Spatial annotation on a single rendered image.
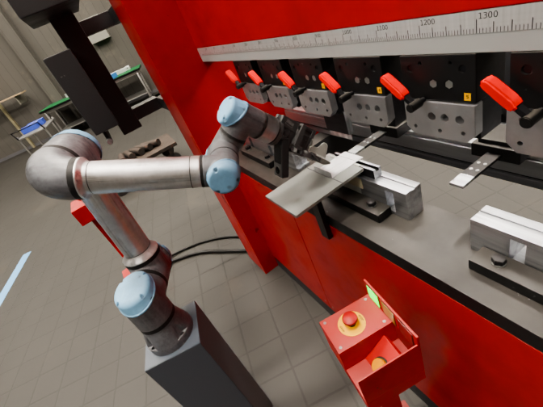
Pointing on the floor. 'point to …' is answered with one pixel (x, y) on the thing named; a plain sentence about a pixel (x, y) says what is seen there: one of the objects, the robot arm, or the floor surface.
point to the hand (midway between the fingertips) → (319, 161)
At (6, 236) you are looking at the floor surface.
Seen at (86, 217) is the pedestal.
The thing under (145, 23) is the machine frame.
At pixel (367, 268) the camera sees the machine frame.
